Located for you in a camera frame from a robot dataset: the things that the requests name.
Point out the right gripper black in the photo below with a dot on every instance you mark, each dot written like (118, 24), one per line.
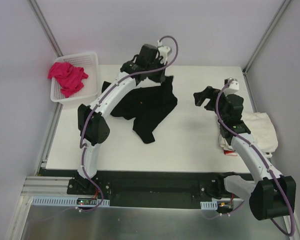
(212, 97)

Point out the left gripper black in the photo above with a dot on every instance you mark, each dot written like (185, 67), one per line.
(159, 75)

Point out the black t shirt daisy logo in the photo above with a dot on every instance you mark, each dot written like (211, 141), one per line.
(148, 106)

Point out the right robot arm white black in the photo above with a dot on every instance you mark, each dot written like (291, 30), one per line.
(272, 194)

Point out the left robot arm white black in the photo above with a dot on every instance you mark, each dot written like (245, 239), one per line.
(92, 124)

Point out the white plastic basket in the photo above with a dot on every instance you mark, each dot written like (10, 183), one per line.
(87, 60)

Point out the red white folded shirt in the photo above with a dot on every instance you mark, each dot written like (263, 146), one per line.
(230, 152)

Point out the folded white t shirt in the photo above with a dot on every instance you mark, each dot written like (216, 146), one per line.
(263, 131)

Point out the pink t shirt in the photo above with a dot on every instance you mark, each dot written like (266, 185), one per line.
(69, 77)

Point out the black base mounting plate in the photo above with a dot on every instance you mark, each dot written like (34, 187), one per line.
(145, 189)

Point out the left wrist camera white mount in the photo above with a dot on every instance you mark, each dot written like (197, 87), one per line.
(163, 52)

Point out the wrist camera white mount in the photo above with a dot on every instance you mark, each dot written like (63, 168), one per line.
(233, 86)
(163, 52)

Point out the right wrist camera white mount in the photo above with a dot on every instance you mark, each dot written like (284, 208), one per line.
(233, 86)

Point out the right white cable duct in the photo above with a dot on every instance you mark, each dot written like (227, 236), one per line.
(209, 205)

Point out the white cable duct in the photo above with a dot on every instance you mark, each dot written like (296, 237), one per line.
(209, 205)
(58, 201)

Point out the left aluminium frame post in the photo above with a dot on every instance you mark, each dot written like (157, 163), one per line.
(35, 7)

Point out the aluminium frame post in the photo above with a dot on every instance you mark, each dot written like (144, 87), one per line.
(266, 35)
(35, 7)

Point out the right aluminium frame post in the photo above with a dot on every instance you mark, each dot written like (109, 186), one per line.
(266, 35)

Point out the aluminium rail extrusion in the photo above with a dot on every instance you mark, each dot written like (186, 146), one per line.
(45, 186)

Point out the left white cable duct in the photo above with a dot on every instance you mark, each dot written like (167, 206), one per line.
(58, 201)

